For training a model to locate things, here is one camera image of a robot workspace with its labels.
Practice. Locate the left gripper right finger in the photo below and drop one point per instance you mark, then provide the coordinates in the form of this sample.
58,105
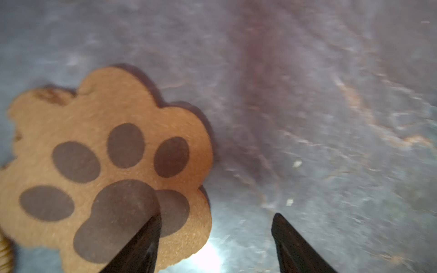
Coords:
295,254

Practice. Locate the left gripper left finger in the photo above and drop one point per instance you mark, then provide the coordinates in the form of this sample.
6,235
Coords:
141,252

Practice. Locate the paw print cork coaster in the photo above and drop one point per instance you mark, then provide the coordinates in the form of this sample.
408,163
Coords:
91,168

